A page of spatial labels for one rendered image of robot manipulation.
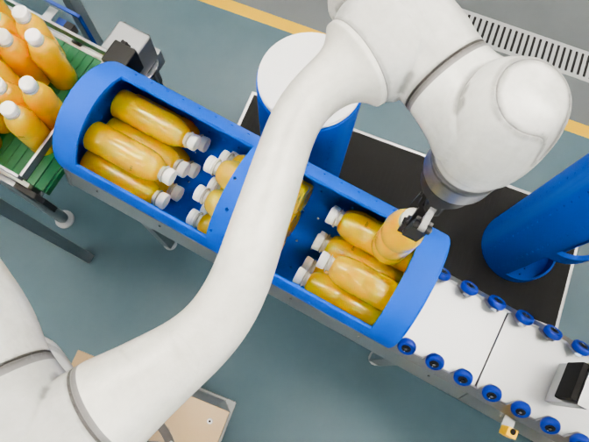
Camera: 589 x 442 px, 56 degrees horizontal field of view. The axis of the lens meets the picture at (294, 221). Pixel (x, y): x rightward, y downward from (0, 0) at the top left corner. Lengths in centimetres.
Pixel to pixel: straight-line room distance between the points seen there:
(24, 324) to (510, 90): 50
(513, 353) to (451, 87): 104
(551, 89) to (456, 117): 9
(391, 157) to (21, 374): 199
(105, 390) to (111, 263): 195
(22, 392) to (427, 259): 81
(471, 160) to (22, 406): 47
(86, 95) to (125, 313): 130
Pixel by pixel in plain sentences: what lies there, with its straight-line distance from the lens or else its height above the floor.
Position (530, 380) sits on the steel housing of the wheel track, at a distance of 153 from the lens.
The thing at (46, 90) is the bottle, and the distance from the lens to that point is 153.
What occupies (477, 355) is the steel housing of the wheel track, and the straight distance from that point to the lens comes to 148.
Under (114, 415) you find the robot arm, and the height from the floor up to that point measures 181.
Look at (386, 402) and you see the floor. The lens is 237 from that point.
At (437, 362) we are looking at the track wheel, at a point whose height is 97.
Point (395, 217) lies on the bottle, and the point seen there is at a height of 142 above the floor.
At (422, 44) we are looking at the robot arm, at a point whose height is 185.
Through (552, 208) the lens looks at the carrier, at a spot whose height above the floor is 76.
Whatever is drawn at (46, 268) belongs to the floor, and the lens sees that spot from 256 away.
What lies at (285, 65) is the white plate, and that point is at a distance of 150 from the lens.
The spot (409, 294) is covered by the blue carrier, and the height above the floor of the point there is 123.
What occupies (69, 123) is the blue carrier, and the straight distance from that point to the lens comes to 130.
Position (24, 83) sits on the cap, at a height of 112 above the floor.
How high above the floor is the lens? 233
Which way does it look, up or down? 75 degrees down
